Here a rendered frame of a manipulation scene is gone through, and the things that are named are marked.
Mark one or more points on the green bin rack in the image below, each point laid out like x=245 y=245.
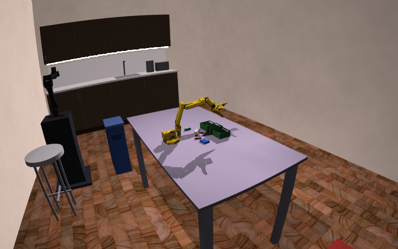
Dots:
x=215 y=129

